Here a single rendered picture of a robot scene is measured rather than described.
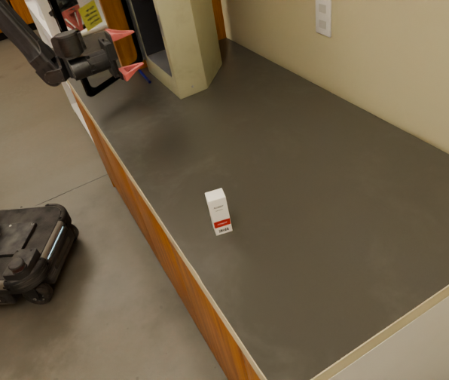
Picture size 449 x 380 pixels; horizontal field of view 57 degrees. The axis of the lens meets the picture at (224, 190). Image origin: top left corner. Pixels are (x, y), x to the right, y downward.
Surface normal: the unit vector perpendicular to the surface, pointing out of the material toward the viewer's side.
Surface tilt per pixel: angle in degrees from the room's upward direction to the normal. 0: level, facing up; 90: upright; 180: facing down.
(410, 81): 90
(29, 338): 0
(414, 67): 90
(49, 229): 0
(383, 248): 0
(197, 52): 90
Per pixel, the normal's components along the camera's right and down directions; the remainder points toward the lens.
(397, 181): -0.15, -0.75
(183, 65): 0.48, 0.51
